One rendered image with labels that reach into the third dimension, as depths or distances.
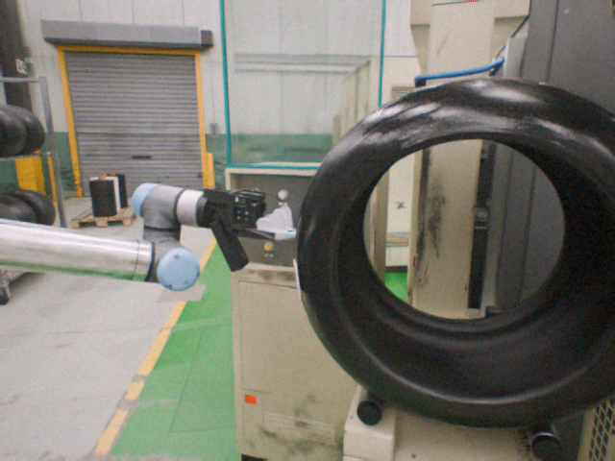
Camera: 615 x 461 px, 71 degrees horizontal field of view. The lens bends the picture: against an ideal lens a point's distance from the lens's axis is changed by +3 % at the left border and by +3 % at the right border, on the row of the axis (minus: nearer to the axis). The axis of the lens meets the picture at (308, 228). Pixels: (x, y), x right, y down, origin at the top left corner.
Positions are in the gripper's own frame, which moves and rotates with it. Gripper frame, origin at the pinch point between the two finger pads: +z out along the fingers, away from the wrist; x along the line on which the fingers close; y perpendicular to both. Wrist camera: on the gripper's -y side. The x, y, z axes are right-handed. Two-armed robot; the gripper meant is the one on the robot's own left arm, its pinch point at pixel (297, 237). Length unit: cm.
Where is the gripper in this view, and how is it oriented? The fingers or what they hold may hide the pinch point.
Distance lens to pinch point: 81.8
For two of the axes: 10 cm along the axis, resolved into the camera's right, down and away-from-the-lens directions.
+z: 9.5, 1.7, -2.5
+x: 2.8, -2.2, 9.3
